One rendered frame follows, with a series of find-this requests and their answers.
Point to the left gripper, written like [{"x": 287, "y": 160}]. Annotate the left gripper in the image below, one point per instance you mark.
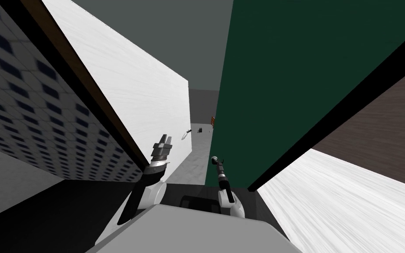
[{"x": 160, "y": 153}]

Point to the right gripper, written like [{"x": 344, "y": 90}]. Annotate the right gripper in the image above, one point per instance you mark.
[{"x": 216, "y": 162}]

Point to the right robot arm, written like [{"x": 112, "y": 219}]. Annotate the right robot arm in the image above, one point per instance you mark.
[{"x": 225, "y": 188}]

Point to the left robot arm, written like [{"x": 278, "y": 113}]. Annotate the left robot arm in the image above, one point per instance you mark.
[{"x": 147, "y": 182}]

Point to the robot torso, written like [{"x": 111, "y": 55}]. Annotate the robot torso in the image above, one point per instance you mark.
[{"x": 195, "y": 232}]

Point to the white door leaf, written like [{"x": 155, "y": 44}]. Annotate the white door leaf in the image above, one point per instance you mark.
[{"x": 125, "y": 77}]

